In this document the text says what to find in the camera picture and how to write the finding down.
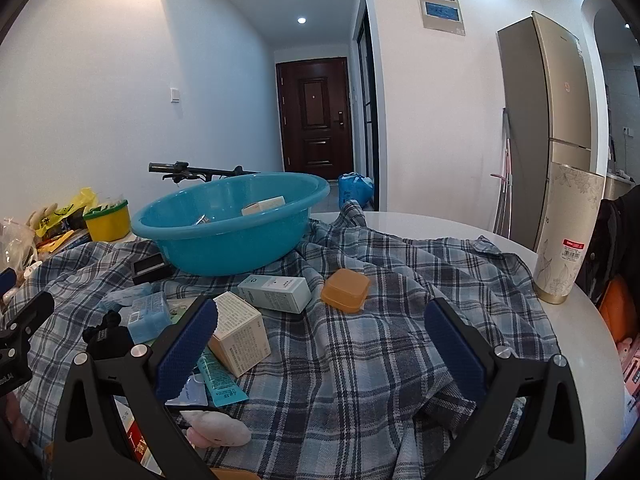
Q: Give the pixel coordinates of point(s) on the orange snack packet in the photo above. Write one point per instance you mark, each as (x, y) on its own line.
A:
(55, 242)

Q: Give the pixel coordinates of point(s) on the pink packet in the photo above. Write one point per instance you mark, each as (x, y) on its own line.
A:
(631, 360)

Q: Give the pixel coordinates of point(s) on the beige cardboard box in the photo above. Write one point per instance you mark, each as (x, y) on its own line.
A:
(240, 330)

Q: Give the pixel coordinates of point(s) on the orange soap box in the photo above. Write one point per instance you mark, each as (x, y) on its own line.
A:
(345, 287)

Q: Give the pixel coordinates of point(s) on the white wall switch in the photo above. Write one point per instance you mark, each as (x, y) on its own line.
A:
(175, 95)

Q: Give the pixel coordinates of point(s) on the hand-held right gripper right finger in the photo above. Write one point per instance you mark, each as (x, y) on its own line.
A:
(455, 345)

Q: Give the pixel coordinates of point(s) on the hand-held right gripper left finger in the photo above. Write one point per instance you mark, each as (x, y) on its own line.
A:
(185, 345)

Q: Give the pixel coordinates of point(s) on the orange bag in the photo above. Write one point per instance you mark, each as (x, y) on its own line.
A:
(620, 310)

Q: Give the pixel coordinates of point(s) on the beige floral cylinder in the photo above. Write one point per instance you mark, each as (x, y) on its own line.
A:
(565, 230)

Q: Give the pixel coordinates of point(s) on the blue plastic basin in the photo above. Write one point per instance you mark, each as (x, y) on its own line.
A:
(225, 250)

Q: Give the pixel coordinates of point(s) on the black frame box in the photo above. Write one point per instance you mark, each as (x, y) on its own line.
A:
(150, 266)

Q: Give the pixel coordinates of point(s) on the black fabric pouch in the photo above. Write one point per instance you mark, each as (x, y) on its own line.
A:
(110, 337)

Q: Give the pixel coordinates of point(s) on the white teal carton box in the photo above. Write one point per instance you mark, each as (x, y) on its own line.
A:
(272, 292)

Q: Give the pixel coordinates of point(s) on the white wall outlet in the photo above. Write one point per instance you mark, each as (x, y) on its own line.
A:
(627, 132)

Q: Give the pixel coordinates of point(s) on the clear plastic bag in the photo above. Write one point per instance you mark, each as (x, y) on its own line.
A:
(17, 245)

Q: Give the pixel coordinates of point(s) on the small silver item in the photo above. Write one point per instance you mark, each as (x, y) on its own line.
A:
(203, 220)

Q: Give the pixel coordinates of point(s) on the teal tube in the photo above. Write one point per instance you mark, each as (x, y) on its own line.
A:
(220, 385)

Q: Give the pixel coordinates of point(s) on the brown entrance door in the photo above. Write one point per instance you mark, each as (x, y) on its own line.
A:
(315, 120)

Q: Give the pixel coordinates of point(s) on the black jacket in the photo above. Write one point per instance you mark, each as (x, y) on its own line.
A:
(615, 240)

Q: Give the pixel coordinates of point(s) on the round wooden disc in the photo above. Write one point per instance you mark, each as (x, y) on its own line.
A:
(232, 474)

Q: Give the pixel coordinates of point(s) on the flat white box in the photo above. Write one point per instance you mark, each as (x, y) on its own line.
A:
(262, 206)

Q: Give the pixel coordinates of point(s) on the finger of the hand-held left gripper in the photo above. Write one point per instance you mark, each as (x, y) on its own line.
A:
(7, 282)
(30, 312)

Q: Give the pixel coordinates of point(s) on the beige plush toy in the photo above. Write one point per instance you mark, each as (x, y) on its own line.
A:
(42, 215)

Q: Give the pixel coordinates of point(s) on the yellow container green rim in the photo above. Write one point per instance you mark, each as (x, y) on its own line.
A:
(107, 225)

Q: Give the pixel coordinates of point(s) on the blue plaid cloth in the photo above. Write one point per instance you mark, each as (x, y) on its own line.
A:
(350, 360)

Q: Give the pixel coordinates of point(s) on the blue wet wipes packet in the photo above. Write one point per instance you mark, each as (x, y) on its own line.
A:
(120, 297)

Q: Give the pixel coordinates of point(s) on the black framed glass door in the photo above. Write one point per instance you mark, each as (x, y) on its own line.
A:
(367, 110)

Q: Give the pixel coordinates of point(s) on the blue plastic bag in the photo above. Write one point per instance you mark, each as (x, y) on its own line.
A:
(355, 191)

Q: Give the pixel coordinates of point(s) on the grey poles with pink hook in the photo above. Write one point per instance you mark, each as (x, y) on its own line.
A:
(505, 175)

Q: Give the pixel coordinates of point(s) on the blue tissue box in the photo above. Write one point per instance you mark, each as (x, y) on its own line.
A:
(147, 317)

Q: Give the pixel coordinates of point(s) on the gold refrigerator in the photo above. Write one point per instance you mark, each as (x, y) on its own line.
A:
(530, 135)

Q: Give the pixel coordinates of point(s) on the red and white box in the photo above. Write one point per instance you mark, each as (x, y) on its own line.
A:
(135, 435)

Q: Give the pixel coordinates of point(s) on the grey wall panel box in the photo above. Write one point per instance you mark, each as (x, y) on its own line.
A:
(440, 5)

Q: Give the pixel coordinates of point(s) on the white pink plush toy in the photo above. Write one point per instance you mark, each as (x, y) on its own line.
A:
(220, 430)

